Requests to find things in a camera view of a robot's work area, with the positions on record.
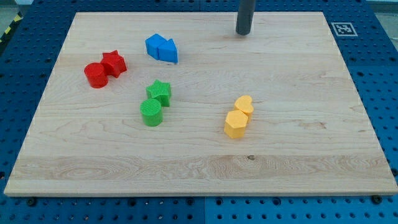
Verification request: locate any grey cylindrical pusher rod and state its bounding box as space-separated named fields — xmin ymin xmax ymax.
xmin=236 ymin=0 xmax=256 ymax=35

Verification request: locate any yellow hexagon block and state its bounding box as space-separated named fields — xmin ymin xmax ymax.
xmin=224 ymin=110 xmax=248 ymax=139

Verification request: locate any blue triangle block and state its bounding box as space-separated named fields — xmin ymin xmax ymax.
xmin=158 ymin=39 xmax=178 ymax=63

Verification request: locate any yellow heart block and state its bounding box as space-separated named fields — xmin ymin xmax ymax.
xmin=234 ymin=95 xmax=254 ymax=123

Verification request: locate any white fiducial marker tag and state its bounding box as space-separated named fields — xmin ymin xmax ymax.
xmin=331 ymin=22 xmax=358 ymax=37

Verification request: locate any blue cube block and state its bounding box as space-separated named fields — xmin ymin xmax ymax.
xmin=145 ymin=34 xmax=167 ymax=60

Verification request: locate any green star block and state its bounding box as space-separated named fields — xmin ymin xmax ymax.
xmin=146 ymin=80 xmax=172 ymax=107

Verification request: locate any wooden board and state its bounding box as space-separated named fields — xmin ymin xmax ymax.
xmin=4 ymin=12 xmax=397 ymax=197

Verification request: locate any green cylinder block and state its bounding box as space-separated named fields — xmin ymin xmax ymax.
xmin=140 ymin=98 xmax=163 ymax=126

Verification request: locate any red star block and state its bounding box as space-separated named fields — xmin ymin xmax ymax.
xmin=101 ymin=50 xmax=127 ymax=78

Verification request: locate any red cylinder block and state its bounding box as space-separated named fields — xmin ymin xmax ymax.
xmin=84 ymin=62 xmax=108 ymax=88

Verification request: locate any yellow black hazard tape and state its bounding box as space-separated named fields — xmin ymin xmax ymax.
xmin=1 ymin=11 xmax=23 ymax=44

